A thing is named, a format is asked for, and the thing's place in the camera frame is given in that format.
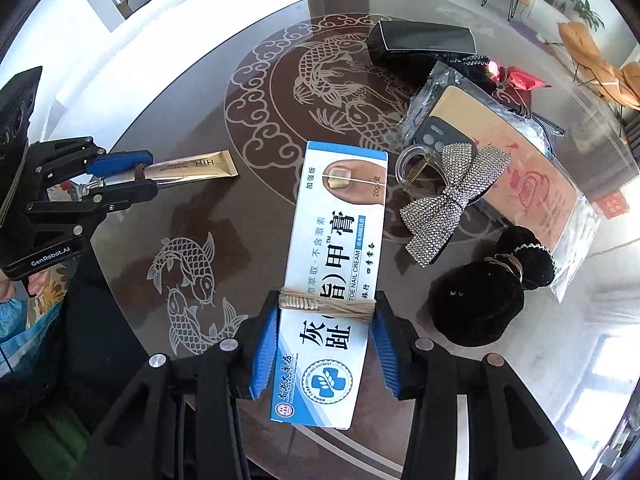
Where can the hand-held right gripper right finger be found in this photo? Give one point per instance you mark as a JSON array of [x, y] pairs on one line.
[[385, 355]]

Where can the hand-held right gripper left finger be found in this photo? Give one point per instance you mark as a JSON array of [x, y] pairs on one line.
[[265, 350]]

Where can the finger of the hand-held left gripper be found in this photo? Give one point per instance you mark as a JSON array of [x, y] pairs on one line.
[[120, 162], [130, 191]]

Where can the gold cosmetic tube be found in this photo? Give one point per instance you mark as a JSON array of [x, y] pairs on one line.
[[200, 167]]

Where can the white blue nail cream box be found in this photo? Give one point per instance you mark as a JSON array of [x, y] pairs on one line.
[[330, 240]]

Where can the red packet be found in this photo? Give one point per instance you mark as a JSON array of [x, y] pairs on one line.
[[525, 79]]

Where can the black rectangular box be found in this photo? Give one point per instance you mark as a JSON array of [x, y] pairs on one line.
[[425, 40]]

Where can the person's left forearm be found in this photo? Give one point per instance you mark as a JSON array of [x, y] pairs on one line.
[[15, 330]]

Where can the black velvet scrunchie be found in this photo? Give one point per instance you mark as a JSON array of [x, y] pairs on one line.
[[475, 305]]

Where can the white board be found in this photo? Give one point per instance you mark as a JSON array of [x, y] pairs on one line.
[[175, 35]]

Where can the rhinestone bow hair clip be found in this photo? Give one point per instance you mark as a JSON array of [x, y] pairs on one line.
[[450, 195]]

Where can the phone case in clear bag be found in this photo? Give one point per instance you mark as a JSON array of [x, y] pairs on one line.
[[525, 160]]

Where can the pink wrapped candy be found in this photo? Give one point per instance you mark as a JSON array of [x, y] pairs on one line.
[[494, 71]]

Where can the orange lounge chair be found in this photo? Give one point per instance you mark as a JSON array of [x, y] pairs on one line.
[[595, 60]]

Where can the large green potted plant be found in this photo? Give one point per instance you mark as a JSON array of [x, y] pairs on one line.
[[585, 10]]

